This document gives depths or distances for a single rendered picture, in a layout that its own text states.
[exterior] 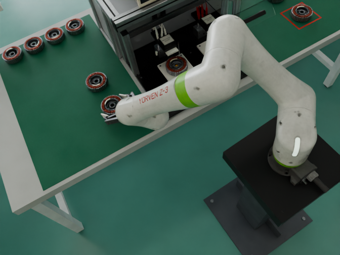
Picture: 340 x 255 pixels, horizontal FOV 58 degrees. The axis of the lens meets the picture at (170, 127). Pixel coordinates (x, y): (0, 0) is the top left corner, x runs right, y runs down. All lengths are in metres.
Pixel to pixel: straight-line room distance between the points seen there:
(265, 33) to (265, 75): 0.80
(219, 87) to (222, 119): 1.51
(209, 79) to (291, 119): 0.40
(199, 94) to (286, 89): 0.37
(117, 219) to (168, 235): 0.35
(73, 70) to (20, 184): 0.66
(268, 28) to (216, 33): 0.96
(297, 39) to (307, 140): 0.84
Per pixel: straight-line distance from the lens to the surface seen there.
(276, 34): 1.85
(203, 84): 0.85
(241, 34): 0.95
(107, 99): 1.56
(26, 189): 1.54
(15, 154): 1.65
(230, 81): 0.85
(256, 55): 1.01
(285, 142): 1.11
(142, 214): 2.11
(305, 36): 1.87
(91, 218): 2.19
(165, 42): 1.55
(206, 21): 1.64
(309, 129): 1.13
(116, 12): 1.45
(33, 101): 1.77
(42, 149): 1.59
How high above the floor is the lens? 2.02
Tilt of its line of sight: 60 degrees down
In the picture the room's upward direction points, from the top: 11 degrees counter-clockwise
